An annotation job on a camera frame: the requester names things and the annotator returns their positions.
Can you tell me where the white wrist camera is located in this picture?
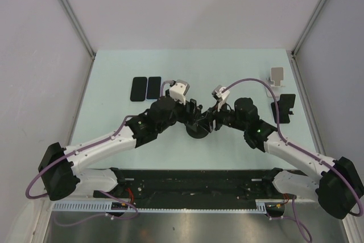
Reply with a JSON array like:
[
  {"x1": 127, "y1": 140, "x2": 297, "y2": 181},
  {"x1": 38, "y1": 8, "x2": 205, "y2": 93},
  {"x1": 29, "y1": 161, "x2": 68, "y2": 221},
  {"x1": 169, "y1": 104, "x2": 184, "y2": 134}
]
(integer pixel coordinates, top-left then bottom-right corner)
[
  {"x1": 212, "y1": 85, "x2": 230, "y2": 112},
  {"x1": 164, "y1": 80, "x2": 189, "y2": 105}
]

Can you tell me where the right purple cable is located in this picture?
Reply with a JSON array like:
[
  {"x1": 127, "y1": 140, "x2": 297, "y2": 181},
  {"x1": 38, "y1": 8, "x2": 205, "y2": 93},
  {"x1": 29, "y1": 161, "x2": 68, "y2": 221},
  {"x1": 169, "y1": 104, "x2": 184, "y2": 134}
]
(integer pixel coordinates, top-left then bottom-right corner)
[{"x1": 221, "y1": 78, "x2": 362, "y2": 241}]

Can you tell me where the white slotted cable duct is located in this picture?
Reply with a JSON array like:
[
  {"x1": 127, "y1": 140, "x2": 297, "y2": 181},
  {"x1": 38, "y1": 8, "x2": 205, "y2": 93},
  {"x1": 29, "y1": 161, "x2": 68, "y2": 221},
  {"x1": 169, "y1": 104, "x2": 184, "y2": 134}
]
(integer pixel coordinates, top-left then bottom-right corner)
[{"x1": 52, "y1": 199, "x2": 285, "y2": 214}]

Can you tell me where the right aluminium frame post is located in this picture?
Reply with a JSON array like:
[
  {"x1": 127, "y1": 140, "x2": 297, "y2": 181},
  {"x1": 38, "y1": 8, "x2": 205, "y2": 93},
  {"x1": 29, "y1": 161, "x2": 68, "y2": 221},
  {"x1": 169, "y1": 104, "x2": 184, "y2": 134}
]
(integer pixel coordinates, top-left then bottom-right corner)
[{"x1": 292, "y1": 0, "x2": 346, "y2": 56}]

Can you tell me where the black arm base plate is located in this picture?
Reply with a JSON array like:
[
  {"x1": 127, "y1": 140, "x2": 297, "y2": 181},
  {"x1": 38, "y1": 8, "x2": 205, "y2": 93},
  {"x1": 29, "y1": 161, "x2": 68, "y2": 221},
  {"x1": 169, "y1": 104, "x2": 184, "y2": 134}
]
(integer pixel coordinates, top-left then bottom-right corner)
[{"x1": 93, "y1": 168, "x2": 293, "y2": 212}]

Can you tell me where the black phone stand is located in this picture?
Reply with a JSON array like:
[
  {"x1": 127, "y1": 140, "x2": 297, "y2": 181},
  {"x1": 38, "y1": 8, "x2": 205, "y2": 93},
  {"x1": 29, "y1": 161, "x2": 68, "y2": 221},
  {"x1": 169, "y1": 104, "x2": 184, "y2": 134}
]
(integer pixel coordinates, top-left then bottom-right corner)
[{"x1": 277, "y1": 94, "x2": 296, "y2": 124}]

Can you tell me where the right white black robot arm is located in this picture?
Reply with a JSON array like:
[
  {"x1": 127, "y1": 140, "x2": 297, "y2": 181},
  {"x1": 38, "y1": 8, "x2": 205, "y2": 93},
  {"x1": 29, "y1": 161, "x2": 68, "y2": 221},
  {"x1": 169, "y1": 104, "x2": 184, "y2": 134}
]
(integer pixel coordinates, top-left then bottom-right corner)
[{"x1": 206, "y1": 98, "x2": 363, "y2": 219}]

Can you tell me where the left aluminium frame post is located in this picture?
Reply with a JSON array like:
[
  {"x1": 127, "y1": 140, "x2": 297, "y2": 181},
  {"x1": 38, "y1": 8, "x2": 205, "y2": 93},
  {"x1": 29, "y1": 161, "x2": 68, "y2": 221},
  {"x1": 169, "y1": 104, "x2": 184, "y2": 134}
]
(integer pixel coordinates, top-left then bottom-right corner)
[{"x1": 42, "y1": 0, "x2": 96, "y2": 60}]

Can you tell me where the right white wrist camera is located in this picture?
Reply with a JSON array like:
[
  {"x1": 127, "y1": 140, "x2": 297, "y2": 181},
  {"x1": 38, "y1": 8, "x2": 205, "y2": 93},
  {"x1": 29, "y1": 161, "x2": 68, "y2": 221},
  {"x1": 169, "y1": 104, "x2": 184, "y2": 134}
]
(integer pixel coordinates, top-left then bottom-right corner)
[{"x1": 212, "y1": 85, "x2": 230, "y2": 112}]

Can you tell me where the white phone stand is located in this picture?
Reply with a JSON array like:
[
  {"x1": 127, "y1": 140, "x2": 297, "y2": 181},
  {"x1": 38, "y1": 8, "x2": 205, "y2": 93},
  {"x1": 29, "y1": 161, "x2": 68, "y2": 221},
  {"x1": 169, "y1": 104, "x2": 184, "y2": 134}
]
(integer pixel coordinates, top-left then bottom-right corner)
[{"x1": 265, "y1": 67, "x2": 284, "y2": 98}]

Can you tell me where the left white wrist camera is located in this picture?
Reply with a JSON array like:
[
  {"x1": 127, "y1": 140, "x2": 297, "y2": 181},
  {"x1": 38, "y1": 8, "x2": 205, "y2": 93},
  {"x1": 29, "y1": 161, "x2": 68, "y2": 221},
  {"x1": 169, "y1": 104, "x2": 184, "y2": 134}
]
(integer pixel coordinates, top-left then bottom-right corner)
[{"x1": 164, "y1": 80, "x2": 189, "y2": 105}]

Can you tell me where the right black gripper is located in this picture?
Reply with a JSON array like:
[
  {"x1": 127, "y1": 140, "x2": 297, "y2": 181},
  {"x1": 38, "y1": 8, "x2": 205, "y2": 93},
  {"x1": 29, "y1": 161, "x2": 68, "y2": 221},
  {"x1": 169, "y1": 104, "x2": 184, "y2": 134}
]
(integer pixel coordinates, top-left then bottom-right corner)
[{"x1": 196, "y1": 100, "x2": 247, "y2": 133}]

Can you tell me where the black phone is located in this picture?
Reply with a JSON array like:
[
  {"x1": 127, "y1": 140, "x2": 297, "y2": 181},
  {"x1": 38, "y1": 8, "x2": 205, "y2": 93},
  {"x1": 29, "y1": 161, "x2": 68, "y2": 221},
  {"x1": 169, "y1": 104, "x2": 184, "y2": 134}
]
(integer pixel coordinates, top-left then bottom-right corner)
[{"x1": 130, "y1": 77, "x2": 147, "y2": 102}]

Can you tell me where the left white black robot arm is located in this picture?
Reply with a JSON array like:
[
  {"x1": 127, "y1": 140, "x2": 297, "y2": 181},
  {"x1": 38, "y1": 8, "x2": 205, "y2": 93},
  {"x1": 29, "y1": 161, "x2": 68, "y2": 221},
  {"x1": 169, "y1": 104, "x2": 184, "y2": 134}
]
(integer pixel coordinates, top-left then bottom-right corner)
[{"x1": 38, "y1": 96, "x2": 202, "y2": 201}]

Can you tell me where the aluminium frame post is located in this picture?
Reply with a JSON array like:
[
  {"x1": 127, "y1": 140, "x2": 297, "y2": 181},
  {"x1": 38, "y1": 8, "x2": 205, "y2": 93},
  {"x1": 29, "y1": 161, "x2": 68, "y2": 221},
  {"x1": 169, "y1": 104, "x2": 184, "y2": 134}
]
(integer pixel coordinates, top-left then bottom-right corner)
[
  {"x1": 42, "y1": 0, "x2": 96, "y2": 60},
  {"x1": 292, "y1": 0, "x2": 346, "y2": 56}
]

